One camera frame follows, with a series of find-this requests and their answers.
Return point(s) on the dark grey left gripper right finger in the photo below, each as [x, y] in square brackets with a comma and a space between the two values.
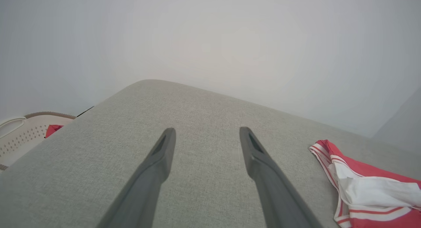
[273, 195]

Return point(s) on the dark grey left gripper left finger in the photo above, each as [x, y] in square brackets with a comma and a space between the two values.
[148, 188]

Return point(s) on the red and white t-shirt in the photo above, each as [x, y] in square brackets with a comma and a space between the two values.
[371, 192]

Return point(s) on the red cloth in basket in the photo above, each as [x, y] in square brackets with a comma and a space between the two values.
[53, 130]

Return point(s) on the beige plastic laundry basket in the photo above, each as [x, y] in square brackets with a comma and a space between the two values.
[23, 136]

